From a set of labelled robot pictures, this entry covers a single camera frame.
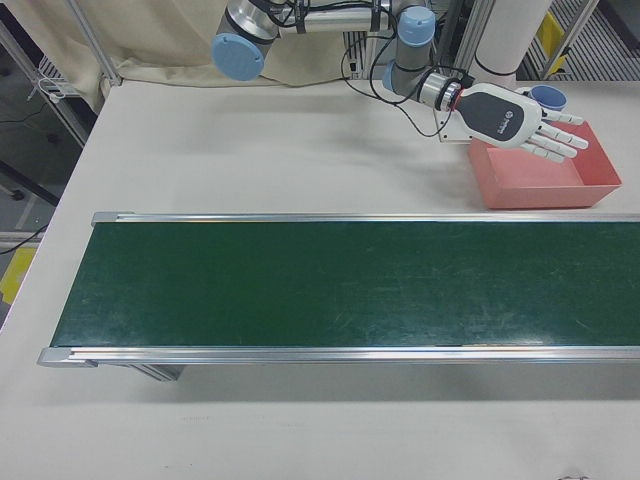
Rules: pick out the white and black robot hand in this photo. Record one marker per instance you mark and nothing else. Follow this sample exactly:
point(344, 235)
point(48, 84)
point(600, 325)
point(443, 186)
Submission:
point(495, 117)

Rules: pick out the blue plastic cup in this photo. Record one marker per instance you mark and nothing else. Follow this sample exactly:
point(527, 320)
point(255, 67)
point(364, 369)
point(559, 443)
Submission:
point(550, 97)

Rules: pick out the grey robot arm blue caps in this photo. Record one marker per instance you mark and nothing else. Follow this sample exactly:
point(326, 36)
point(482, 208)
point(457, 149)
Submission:
point(325, 20)

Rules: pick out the pink plastic box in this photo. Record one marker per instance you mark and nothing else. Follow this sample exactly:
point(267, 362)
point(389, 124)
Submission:
point(540, 185)

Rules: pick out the beige curtain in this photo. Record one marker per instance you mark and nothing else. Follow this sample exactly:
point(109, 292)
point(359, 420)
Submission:
point(150, 35)

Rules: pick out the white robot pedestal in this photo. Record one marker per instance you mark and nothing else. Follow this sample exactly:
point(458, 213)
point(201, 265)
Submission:
point(500, 45)

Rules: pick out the green conveyor belt aluminium frame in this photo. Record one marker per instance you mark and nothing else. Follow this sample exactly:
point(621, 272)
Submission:
point(375, 280)

